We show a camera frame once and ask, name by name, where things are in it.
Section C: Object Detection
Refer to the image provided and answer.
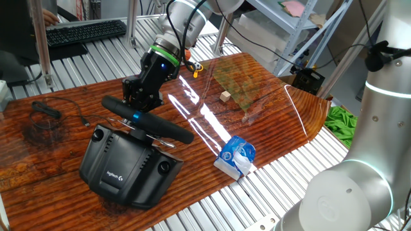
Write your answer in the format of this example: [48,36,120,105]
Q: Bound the person hand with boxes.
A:
[41,8,61,28]

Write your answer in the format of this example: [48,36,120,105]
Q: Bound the black monitor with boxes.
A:
[0,0,41,86]

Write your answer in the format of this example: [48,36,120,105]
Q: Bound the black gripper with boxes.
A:
[121,50,178,113]

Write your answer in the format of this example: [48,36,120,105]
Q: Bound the translucent plastic boxes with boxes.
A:
[226,12,309,71]

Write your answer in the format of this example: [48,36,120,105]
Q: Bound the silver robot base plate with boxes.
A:
[242,213,280,231]

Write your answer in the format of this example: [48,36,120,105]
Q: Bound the black steering wheel base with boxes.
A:
[78,123,184,210]

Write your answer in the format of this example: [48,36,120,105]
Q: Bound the black equipment box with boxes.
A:
[290,67,326,96]

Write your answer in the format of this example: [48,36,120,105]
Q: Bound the black racing steering wheel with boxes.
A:
[101,95,195,149]

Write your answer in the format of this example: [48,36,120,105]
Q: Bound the black keyboard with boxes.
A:
[44,19,128,48]

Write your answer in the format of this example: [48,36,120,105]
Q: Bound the black wheel usb cable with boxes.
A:
[29,96,113,129]

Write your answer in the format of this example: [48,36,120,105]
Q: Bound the white metal shelf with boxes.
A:
[245,0,354,76]

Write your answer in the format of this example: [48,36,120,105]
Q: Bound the aluminium frame strut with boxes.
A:
[316,0,388,99]

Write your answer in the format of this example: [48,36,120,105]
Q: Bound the blue tissue pack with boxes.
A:
[213,135,257,181]

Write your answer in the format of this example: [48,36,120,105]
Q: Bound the wood grain table mat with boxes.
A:
[0,52,331,231]

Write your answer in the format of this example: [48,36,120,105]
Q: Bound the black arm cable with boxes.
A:
[165,0,213,71]

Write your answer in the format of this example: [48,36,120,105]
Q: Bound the black cable clamp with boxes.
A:
[365,40,411,73]

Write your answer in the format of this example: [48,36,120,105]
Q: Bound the pink cloth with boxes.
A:
[282,0,306,17]

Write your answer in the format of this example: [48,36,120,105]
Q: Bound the thin black cable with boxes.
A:
[213,0,370,70]

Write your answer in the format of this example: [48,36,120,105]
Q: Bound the aluminium frame post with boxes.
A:
[211,15,234,55]
[28,0,55,88]
[127,0,139,47]

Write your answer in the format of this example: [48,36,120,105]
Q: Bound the green cloth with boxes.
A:
[324,105,359,148]

